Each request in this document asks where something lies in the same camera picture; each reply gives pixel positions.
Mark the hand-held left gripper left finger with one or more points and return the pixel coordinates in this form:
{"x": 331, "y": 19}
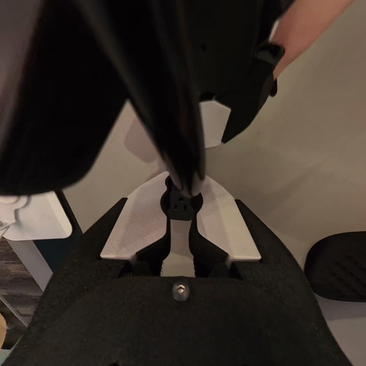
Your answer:
{"x": 134, "y": 223}

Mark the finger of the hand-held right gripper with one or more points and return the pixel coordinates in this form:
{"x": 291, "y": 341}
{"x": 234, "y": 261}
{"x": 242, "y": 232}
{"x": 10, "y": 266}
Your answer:
{"x": 214, "y": 123}

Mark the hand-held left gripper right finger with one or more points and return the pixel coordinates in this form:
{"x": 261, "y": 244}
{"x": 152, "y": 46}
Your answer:
{"x": 228, "y": 228}

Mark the black power strip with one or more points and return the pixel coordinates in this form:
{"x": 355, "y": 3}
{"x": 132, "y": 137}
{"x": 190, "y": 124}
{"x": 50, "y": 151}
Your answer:
{"x": 181, "y": 211}

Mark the person's right hand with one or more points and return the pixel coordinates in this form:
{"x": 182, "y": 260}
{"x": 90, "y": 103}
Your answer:
{"x": 308, "y": 25}

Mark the white rounded plastic plate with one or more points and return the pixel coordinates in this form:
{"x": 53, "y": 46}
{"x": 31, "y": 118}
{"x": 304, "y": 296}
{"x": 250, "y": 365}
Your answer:
{"x": 43, "y": 220}

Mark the black rounded object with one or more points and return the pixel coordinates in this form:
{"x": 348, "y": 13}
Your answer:
{"x": 340, "y": 268}

